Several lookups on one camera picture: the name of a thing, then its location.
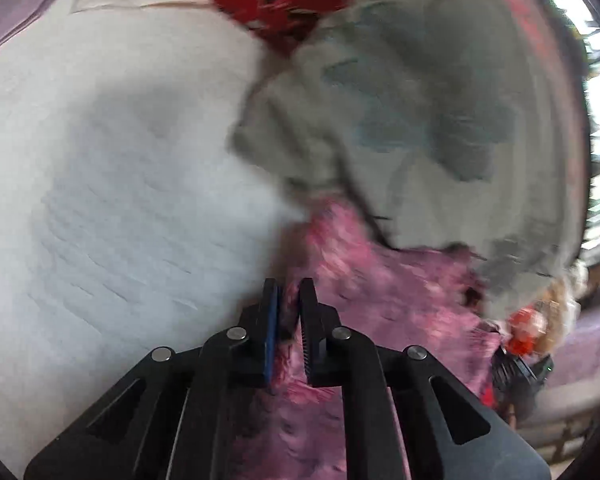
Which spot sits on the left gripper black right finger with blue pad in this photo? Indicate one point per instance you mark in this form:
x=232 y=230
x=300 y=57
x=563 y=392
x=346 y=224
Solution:
x=405 y=415

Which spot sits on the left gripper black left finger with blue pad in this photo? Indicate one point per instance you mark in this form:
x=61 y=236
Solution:
x=170 y=416

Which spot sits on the purple pink floral garment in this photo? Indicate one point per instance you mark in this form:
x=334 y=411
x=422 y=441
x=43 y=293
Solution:
x=420 y=296

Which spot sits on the plastic bag of items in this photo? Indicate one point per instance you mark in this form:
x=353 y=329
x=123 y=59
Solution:
x=541 y=327

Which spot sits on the lilac cloth covered furniture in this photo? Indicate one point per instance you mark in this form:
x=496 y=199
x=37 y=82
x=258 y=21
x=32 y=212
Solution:
x=578 y=358

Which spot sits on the white quilted mattress cover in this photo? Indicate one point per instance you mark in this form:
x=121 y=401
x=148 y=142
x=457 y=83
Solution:
x=126 y=219

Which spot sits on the grey floral pillow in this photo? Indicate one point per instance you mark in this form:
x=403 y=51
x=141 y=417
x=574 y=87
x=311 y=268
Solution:
x=445 y=121

